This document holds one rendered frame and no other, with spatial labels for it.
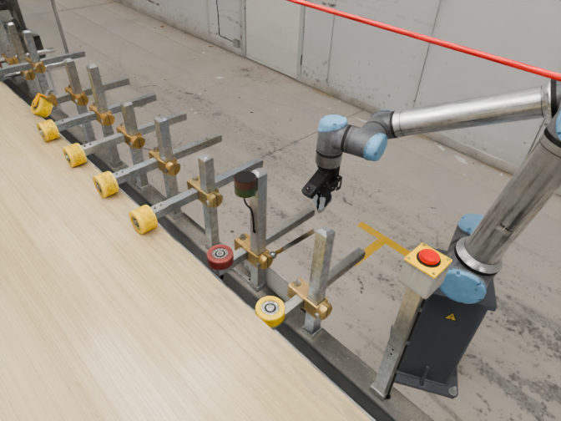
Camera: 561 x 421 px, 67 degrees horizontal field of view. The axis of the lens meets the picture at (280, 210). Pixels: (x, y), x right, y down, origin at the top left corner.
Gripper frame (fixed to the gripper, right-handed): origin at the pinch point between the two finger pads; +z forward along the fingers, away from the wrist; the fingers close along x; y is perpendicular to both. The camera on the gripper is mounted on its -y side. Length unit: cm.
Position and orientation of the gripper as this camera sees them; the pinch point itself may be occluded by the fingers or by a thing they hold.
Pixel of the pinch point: (318, 210)
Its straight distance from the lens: 158.6
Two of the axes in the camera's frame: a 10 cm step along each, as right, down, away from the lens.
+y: 7.2, -4.2, 5.6
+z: -0.4, 7.7, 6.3
